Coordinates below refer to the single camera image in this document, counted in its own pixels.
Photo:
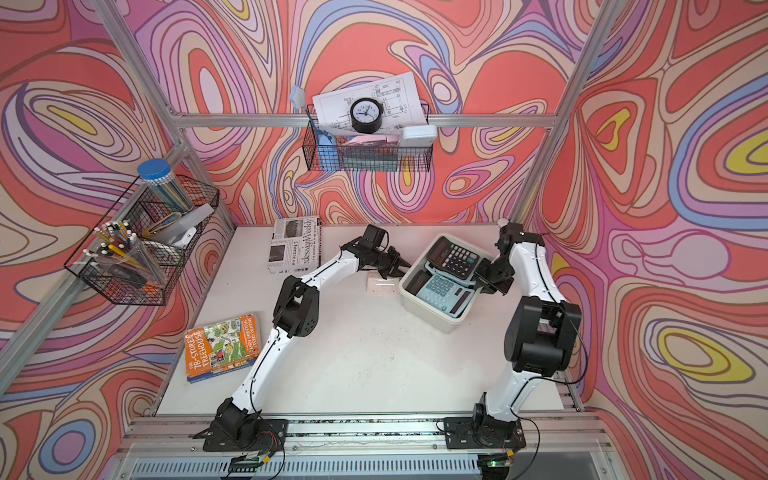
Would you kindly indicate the light blue calculator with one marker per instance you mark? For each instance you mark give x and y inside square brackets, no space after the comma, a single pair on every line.
[462,275]

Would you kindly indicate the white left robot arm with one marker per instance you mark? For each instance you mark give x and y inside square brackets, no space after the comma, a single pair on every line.
[238,419]

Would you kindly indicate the cream plastic storage box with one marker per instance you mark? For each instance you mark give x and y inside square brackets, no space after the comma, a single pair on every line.
[425,312]

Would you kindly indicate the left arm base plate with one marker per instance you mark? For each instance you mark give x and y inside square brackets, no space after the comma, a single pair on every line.
[256,436]

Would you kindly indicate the black round clock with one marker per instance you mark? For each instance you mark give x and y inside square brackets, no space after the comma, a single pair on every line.
[366,115]

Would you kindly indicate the design weekly magazine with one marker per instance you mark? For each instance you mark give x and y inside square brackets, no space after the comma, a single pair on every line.
[295,245]

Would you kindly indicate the white paper drawing sheet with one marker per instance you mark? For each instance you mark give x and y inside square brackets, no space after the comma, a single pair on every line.
[397,94]

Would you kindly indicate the blue lid pencil jar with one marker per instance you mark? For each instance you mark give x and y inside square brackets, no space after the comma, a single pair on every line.
[160,178]

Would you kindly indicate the clear cup of pens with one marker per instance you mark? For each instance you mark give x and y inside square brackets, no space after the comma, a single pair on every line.
[120,254]

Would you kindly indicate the teal calculator with display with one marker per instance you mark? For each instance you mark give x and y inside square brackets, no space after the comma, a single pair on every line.
[445,297]

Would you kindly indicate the white device in basket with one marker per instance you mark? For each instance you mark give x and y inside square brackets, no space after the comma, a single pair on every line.
[421,136]

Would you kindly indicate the white box in side basket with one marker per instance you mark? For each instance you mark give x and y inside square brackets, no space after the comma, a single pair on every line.
[177,229]

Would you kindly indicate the colourful treehouse book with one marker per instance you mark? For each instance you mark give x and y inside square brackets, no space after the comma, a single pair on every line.
[218,348]

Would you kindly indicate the black wire side basket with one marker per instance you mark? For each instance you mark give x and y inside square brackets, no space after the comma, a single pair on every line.
[143,209]

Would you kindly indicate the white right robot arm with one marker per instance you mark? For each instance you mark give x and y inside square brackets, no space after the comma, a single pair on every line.
[540,339]

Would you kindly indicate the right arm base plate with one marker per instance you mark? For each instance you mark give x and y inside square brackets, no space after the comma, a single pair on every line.
[464,433]

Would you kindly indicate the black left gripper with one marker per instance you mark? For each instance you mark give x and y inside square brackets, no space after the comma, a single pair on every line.
[395,258]

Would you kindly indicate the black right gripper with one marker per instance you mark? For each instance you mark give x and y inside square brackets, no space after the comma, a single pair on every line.
[481,278]

